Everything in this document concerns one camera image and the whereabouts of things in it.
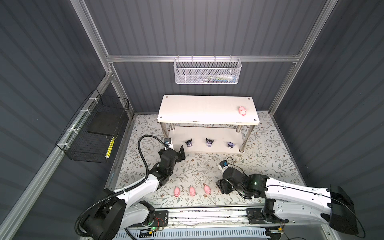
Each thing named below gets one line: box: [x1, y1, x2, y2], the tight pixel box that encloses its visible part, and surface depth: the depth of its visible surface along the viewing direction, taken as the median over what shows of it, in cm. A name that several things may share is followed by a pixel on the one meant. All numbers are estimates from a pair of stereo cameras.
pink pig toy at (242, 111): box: [239, 106, 247, 116], surface depth 73 cm
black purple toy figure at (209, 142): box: [205, 137, 214, 147], surface depth 92 cm
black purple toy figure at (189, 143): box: [185, 138, 193, 148], surface depth 93 cm
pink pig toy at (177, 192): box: [174, 187, 181, 198], surface depth 82 cm
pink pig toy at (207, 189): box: [204, 185, 211, 195], surface depth 83 cm
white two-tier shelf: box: [157, 95, 260, 153], surface depth 80 cm
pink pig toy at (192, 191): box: [189, 186, 196, 197], surface depth 82 cm
